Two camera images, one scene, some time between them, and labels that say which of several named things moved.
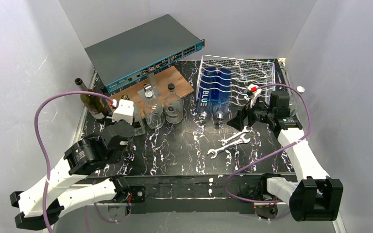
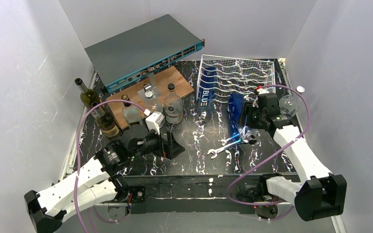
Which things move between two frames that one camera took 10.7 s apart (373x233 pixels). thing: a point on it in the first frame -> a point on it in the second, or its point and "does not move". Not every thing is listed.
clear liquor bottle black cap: (173, 106) does not move
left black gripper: (122, 129) -> (167, 145)
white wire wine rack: (235, 81) does not move
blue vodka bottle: (207, 86) does not move
